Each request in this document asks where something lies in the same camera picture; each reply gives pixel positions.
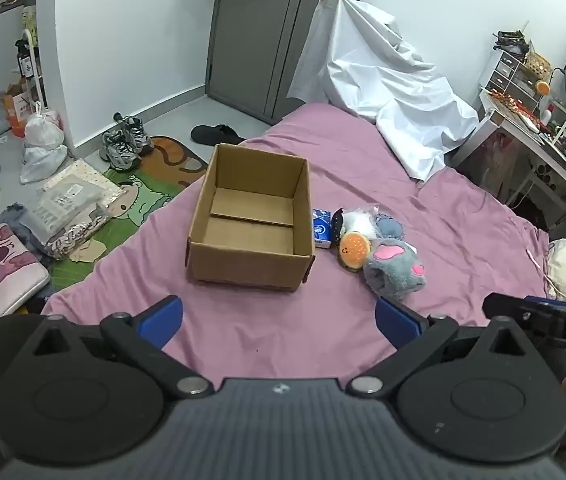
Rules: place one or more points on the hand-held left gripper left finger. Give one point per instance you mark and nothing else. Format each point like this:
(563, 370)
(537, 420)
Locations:
(162, 319)

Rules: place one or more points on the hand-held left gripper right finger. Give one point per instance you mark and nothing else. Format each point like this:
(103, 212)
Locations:
(394, 321)

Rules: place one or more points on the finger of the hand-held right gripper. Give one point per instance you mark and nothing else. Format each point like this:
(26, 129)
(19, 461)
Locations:
(513, 306)

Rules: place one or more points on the burger plush toy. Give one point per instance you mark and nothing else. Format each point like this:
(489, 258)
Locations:
(354, 251)

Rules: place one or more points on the frayed blue denim piece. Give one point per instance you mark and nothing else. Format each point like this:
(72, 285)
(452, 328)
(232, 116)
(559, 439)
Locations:
(392, 227)

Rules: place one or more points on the brown cardboard box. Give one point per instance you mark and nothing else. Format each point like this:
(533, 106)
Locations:
(250, 265)

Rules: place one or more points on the blue tissue packet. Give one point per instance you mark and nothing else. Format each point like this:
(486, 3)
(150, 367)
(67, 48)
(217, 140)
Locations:
(322, 229)

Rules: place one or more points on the clear plastic bag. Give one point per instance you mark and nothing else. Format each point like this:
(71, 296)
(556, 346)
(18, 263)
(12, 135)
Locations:
(359, 220)

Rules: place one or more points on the pink bed sheet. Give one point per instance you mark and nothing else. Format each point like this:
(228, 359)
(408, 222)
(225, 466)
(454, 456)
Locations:
(413, 200)

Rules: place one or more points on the cartoon floor mat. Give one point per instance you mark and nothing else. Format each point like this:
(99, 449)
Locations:
(135, 195)

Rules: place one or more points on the grey plastic mailer package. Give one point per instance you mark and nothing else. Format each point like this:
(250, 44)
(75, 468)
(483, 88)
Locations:
(65, 205)

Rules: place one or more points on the pink cartoon cushion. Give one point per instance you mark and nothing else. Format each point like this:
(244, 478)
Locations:
(0, 272)

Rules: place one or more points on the grey sneaker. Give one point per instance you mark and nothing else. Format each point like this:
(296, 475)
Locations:
(139, 132)
(119, 152)

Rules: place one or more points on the white desk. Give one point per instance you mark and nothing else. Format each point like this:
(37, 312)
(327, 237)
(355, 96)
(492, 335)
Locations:
(528, 132)

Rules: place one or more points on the black slipper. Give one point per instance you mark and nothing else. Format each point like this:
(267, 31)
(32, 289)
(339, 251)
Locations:
(215, 133)

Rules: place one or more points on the white plastic bag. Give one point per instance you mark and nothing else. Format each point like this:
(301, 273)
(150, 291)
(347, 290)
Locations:
(43, 147)

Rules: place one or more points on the orange round ornament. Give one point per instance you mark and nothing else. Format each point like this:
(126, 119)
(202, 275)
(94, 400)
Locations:
(542, 87)

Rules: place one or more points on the small drawer organizer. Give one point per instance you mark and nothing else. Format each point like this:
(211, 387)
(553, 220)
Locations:
(510, 75)

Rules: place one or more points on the white sheet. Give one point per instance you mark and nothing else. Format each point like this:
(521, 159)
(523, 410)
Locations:
(388, 90)

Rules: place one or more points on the woven basket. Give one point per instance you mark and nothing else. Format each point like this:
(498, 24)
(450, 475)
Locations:
(539, 66)

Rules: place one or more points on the orange cardboard box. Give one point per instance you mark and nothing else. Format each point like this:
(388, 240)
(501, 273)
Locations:
(17, 107)

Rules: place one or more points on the black spray bottle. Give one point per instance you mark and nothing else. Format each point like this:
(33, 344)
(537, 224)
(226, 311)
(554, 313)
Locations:
(25, 62)

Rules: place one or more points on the grey door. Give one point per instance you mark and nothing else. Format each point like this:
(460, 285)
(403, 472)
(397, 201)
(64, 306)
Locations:
(268, 30)

